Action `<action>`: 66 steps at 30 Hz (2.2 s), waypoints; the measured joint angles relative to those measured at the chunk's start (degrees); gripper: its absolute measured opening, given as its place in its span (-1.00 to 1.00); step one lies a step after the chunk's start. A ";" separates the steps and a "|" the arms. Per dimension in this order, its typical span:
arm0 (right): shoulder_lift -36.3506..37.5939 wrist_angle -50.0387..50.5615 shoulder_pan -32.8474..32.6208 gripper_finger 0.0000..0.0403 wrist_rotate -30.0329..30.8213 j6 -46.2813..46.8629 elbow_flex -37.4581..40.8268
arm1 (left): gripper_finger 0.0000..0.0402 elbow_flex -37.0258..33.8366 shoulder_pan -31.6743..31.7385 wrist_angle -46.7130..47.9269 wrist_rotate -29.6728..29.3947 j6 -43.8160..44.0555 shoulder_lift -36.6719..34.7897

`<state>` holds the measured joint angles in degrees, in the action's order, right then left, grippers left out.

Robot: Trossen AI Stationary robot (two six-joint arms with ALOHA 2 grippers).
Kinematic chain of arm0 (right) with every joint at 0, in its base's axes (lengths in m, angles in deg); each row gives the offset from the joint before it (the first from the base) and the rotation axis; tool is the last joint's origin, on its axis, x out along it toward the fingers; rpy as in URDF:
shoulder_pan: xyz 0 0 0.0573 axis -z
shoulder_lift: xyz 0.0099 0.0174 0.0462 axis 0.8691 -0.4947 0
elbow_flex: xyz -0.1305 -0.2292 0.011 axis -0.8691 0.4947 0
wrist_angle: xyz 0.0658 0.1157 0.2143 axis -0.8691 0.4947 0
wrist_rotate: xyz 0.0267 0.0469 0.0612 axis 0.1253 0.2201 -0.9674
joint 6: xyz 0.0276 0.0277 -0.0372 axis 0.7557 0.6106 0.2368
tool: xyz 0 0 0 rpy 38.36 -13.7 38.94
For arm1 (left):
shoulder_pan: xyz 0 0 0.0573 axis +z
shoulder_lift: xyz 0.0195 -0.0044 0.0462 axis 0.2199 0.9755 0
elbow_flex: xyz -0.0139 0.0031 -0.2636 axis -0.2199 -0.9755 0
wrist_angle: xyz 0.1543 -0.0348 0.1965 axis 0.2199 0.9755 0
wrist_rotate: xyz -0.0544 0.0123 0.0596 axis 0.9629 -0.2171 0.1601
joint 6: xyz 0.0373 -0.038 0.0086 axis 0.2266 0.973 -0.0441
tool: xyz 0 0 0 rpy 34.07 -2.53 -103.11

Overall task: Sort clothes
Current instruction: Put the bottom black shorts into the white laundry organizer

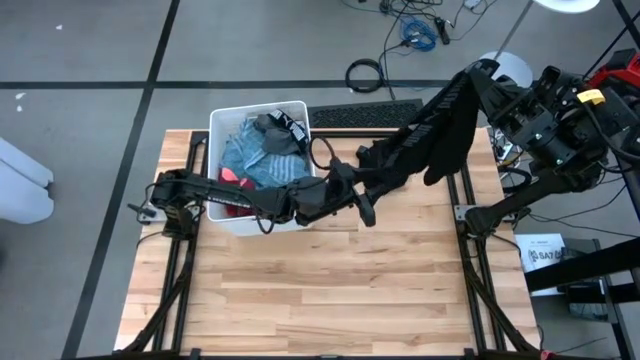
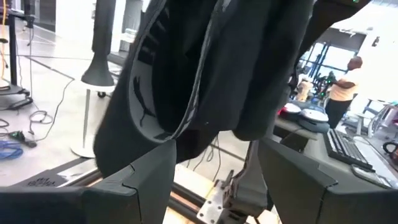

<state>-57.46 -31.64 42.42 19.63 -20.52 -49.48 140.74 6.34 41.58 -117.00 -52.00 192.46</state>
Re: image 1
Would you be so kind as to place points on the white floor lamp base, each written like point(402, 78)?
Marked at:
point(515, 62)

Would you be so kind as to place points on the black metal table frame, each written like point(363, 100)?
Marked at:
point(198, 137)

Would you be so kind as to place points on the white power strip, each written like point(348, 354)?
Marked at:
point(502, 150)

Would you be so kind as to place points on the thin black pole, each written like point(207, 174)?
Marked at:
point(612, 50)

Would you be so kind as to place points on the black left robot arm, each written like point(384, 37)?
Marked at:
point(225, 197)

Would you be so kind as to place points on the red garment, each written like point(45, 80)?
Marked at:
point(232, 177)

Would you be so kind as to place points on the black floor vent grate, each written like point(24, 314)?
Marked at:
point(365, 115)

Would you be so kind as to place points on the white furniture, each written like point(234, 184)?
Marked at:
point(25, 190)

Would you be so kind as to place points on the teal striped shirt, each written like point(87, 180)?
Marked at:
point(270, 160)

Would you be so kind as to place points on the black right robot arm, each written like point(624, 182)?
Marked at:
point(565, 145)

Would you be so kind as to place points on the white plastic bin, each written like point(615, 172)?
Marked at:
point(260, 230)

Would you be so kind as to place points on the small red object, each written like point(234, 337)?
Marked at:
point(548, 355)

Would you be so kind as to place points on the yellow tag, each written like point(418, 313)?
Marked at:
point(591, 96)

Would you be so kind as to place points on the dark grey equipment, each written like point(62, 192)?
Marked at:
point(632, 190)

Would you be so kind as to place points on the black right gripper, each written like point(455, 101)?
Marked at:
point(520, 115)

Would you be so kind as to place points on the black garment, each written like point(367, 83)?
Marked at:
point(430, 135)

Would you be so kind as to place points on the black metal stand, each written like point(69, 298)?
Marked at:
point(590, 265)

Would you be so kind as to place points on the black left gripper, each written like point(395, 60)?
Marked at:
point(345, 192)

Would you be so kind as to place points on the white printed box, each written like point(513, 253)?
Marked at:
point(540, 255)

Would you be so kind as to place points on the red and black case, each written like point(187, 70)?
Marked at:
point(620, 65)

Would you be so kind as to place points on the black power adapter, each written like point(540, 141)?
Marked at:
point(442, 30)

